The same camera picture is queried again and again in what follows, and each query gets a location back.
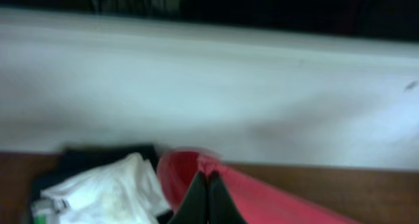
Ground white folded t-shirt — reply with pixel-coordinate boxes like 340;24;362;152
40;153;170;224

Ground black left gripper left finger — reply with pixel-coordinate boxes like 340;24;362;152
169;172;208;224

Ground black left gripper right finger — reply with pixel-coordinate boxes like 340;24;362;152
208;172;247;224

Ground navy folded garment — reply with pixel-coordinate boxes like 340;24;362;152
29;145;173;223

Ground red orange printed t-shirt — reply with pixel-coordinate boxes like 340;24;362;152
156;150;352;224

